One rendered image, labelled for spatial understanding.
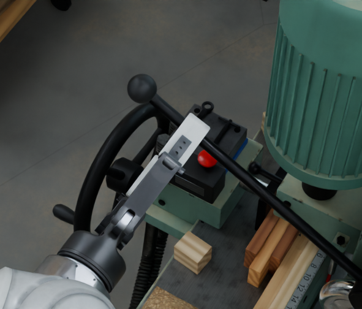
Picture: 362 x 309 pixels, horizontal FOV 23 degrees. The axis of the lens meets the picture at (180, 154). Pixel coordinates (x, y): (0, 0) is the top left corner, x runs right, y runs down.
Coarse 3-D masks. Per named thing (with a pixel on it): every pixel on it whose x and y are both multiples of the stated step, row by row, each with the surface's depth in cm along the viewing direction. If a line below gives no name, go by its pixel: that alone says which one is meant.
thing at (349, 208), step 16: (288, 176) 126; (288, 192) 125; (352, 192) 125; (304, 208) 125; (320, 208) 123; (336, 208) 123; (352, 208) 123; (320, 224) 125; (336, 224) 123; (352, 224) 122; (352, 240) 124
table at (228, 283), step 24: (264, 144) 148; (264, 168) 146; (168, 216) 144; (240, 216) 140; (216, 240) 138; (240, 240) 138; (168, 264) 136; (216, 264) 136; (240, 264) 136; (168, 288) 133; (192, 288) 133; (216, 288) 133; (240, 288) 133; (264, 288) 133
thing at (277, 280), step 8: (296, 240) 133; (296, 248) 133; (288, 256) 132; (296, 256) 132; (280, 264) 131; (288, 264) 131; (280, 272) 130; (288, 272) 130; (272, 280) 130; (280, 280) 130; (272, 288) 129; (280, 288) 129; (264, 296) 128; (272, 296) 128; (256, 304) 128; (264, 304) 128
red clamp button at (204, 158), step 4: (200, 152) 132; (204, 152) 132; (200, 156) 132; (204, 156) 132; (208, 156) 132; (200, 160) 132; (204, 160) 131; (208, 160) 131; (212, 160) 131; (200, 164) 132; (204, 164) 131; (208, 164) 131; (212, 164) 131
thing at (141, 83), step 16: (144, 80) 102; (144, 96) 103; (160, 112) 104; (176, 112) 104; (208, 144) 105; (224, 160) 105; (240, 176) 105; (256, 192) 106; (288, 208) 106; (304, 224) 107; (320, 240) 107; (336, 256) 107; (352, 272) 108; (352, 288) 108; (352, 304) 109
